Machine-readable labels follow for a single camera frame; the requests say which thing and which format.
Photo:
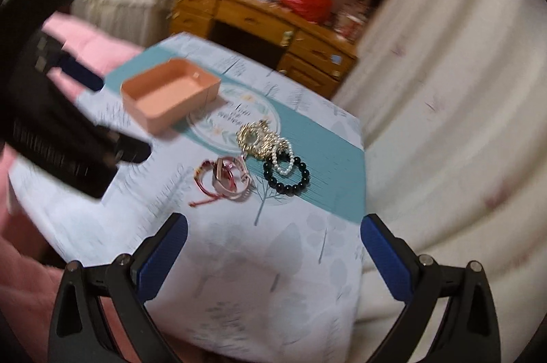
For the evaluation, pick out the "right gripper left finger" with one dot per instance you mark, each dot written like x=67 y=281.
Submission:
x=79 y=329

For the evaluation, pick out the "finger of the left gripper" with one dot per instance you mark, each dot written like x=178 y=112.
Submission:
x=79 y=73
x=116 y=146

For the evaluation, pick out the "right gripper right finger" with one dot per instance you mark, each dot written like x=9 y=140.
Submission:
x=469 y=329

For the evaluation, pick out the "pink watch band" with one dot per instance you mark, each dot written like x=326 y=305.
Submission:
x=231 y=178

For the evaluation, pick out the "gold hair comb crown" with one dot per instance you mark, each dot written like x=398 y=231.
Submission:
x=256 y=139

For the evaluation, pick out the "pink jewelry box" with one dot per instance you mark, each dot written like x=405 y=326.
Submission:
x=160 y=96

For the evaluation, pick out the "grey white bedding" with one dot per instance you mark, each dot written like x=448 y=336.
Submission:
x=141 y=22

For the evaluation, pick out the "teal white printed tablecloth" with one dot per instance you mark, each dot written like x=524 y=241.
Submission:
x=269 y=278

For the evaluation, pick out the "wooden desk with drawers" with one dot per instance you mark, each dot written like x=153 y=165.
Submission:
x=303 y=51

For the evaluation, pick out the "white floral curtain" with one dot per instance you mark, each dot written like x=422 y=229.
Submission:
x=451 y=95

